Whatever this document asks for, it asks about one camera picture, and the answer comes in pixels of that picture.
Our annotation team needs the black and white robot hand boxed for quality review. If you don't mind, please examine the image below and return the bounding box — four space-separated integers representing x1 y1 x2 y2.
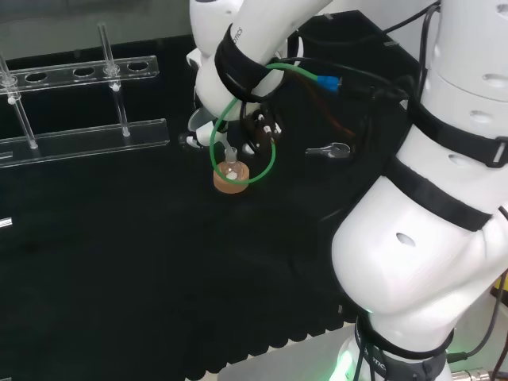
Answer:
178 102 287 160

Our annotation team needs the clear funnel stand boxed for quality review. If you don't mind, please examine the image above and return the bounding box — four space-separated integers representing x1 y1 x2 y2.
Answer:
0 21 171 170

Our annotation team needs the black bench cloth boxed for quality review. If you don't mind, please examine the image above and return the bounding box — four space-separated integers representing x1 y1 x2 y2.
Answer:
0 10 421 381

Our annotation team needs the brown cork ring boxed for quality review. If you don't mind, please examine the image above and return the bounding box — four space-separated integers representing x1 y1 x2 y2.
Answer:
212 161 252 196

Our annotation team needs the green cable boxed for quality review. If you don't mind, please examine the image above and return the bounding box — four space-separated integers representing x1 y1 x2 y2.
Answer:
209 62 321 187

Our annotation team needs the clear round-bottom flask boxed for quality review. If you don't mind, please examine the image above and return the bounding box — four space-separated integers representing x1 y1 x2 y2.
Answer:
221 147 242 180

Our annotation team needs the clear plastic funnel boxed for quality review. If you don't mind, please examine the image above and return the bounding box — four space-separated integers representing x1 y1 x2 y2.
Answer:
187 106 235 154

